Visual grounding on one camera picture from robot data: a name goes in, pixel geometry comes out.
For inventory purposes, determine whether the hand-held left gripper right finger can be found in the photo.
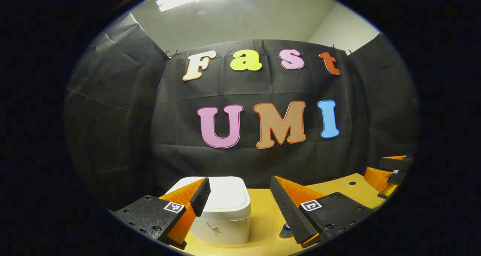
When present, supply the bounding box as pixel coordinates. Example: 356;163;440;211
270;176;373;249

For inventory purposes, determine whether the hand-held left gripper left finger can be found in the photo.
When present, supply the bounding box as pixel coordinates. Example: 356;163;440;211
109;177;212;250

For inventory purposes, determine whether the silver blue pop can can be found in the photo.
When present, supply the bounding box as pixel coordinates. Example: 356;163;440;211
279;222;294;239

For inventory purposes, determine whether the white desktop garbage bin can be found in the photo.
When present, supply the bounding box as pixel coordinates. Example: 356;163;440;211
164;176;251;245

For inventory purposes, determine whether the wooden desktop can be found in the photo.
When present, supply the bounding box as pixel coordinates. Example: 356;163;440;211
180;173;387;256

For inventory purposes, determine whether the black backdrop cloth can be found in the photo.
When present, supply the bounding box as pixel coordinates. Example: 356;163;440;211
64;12;418;211

